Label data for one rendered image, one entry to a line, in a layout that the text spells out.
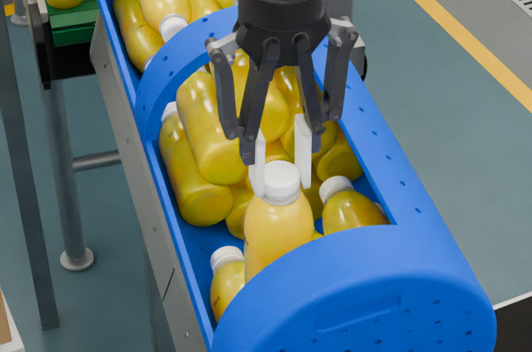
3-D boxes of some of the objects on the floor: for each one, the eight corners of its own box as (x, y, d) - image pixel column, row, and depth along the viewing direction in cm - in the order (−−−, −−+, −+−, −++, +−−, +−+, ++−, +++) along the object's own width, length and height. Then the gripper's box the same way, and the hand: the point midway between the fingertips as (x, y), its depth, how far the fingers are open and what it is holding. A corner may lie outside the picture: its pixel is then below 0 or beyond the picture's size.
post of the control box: (42, 330, 261) (-32, -58, 197) (39, 317, 264) (-34, -69, 200) (59, 326, 262) (-8, -61, 198) (57, 313, 265) (-10, -72, 201)
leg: (158, 406, 245) (137, 187, 205) (153, 385, 249) (131, 167, 209) (185, 400, 246) (169, 182, 206) (179, 380, 251) (162, 161, 210)
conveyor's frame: (82, 371, 252) (28, 30, 194) (3, -15, 373) (-45, -297, 315) (292, 326, 262) (299, -12, 204) (149, -36, 383) (128, -313, 325)
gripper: (194, 9, 90) (203, 226, 105) (395, -21, 93) (375, 193, 109) (173, -40, 95) (184, 173, 111) (364, -67, 99) (349, 143, 114)
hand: (279, 157), depth 108 cm, fingers closed on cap, 4 cm apart
